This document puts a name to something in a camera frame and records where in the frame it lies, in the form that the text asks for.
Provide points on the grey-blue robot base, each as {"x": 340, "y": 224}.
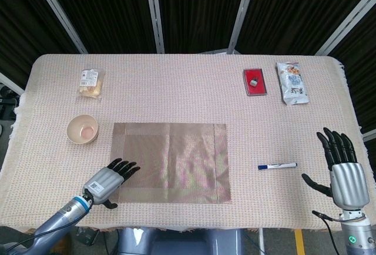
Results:
{"x": 182, "y": 243}

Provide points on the beige waffle-weave tablecloth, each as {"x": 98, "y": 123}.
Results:
{"x": 188, "y": 90}

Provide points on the white marker with blue cap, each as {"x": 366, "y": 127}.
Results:
{"x": 279, "y": 165}

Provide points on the red stamp pad tray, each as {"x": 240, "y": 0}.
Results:
{"x": 260, "y": 89}

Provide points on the beige bowl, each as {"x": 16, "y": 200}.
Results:
{"x": 73, "y": 136}

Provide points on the black box under table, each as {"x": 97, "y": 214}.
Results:
{"x": 86, "y": 236}

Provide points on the small grey cube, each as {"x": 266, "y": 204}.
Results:
{"x": 254, "y": 82}

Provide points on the grey metal partition post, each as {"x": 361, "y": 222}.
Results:
{"x": 370, "y": 135}
{"x": 242, "y": 14}
{"x": 11, "y": 83}
{"x": 346, "y": 21}
{"x": 155, "y": 14}
{"x": 58, "y": 14}

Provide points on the brown woven placemat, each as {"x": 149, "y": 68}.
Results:
{"x": 176, "y": 164}

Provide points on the white printed snack packet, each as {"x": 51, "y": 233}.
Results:
{"x": 293, "y": 87}

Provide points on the black pleated curtain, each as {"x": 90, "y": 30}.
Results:
{"x": 199, "y": 11}
{"x": 293, "y": 11}
{"x": 364, "y": 75}
{"x": 102, "y": 11}
{"x": 17, "y": 26}

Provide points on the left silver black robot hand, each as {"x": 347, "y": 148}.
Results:
{"x": 104, "y": 183}

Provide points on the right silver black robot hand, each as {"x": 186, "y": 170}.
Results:
{"x": 349, "y": 184}

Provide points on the clear bag of biscuits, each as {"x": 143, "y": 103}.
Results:
{"x": 89, "y": 86}

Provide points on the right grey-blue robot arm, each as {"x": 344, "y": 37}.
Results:
{"x": 357, "y": 237}

